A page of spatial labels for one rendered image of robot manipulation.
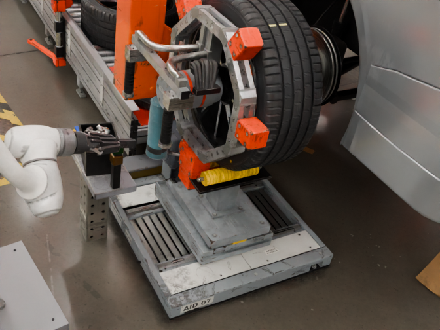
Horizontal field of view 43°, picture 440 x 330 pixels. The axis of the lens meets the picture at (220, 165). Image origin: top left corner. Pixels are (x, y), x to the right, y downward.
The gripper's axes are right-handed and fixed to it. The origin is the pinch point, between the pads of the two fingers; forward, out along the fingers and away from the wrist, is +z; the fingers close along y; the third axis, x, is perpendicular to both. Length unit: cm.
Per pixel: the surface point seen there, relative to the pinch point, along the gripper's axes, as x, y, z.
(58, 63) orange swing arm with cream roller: 50, 174, 55
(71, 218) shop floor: 69, 42, 15
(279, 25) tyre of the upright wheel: -55, -12, 35
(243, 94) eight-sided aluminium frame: -33.5, -22.1, 21.4
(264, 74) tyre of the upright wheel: -41, -22, 27
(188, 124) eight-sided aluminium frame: -1.3, 13.5, 35.7
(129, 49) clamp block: -26.3, 21.2, 3.4
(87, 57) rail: 25, 130, 49
